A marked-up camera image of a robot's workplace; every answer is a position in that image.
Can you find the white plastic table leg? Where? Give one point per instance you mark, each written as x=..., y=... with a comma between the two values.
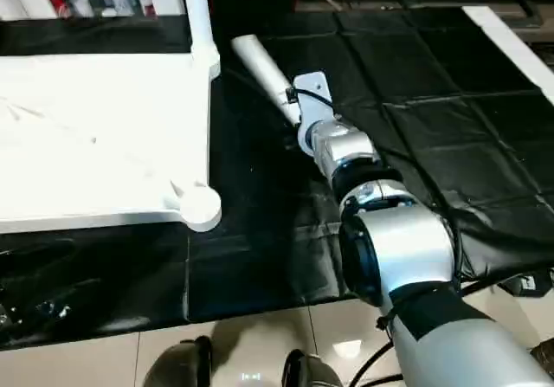
x=197, y=15
x=264, y=67

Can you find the white plastic table top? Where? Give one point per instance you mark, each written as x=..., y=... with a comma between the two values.
x=104, y=136

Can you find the black work mat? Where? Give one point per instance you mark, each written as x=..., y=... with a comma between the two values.
x=415, y=127

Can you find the white edge strip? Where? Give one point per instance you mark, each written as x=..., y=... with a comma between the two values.
x=511, y=49

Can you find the grey right robot foot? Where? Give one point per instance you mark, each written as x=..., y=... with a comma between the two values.
x=312, y=371

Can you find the black metal stand tube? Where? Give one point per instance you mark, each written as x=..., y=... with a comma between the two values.
x=506, y=281

